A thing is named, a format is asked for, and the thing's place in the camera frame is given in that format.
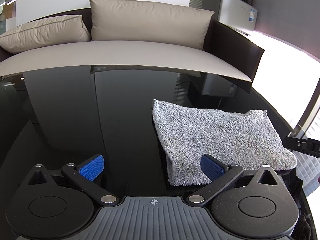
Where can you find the dark sofa with beige seat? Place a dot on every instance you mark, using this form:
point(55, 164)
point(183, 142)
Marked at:
point(225, 52)

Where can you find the small beige side cushion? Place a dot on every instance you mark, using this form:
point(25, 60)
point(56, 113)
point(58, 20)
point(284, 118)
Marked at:
point(45, 32)

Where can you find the large beige back cushion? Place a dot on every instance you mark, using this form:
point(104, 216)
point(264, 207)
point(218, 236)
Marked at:
point(129, 20)

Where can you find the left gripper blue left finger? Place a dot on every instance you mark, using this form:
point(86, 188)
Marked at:
point(84, 174)

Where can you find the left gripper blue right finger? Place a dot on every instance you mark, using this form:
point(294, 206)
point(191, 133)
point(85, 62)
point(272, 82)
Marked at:
point(223, 177)

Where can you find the silver mini fridge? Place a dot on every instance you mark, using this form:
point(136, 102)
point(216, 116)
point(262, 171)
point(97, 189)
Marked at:
point(236, 14)

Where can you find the grey terry towel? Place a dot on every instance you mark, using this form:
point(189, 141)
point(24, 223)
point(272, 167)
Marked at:
point(186, 134)

